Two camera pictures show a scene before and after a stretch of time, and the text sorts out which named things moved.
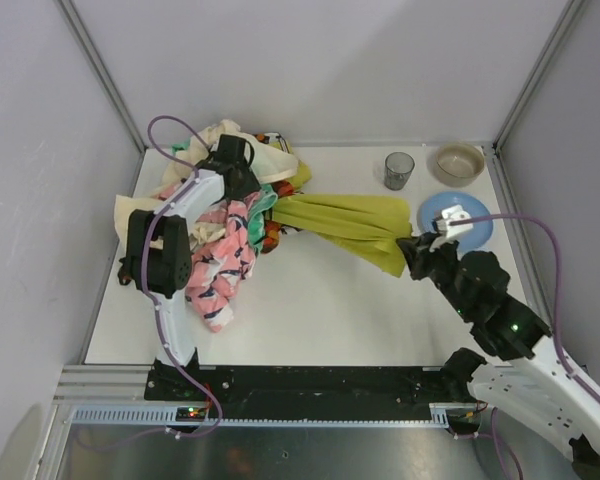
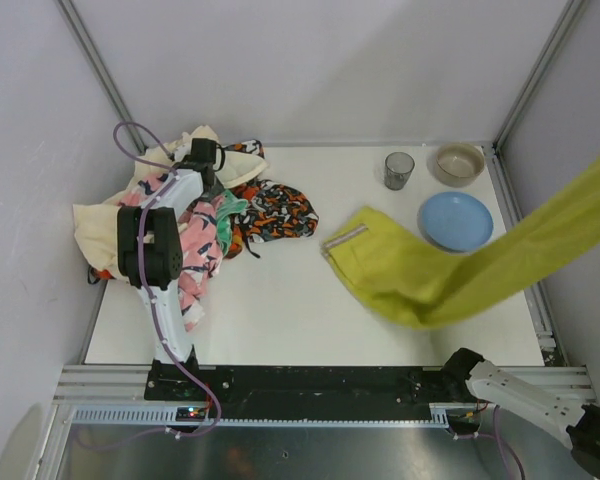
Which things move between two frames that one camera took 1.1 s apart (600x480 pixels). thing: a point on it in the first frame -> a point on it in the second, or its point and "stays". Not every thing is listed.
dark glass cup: (397, 169) stays
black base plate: (306, 386) stays
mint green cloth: (266, 200) -> (229, 205)
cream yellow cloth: (270, 164) -> (96, 224)
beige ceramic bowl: (459, 164) stays
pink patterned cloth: (218, 270) -> (201, 258)
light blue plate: (475, 208) stays
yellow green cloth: (369, 225) -> (388, 268)
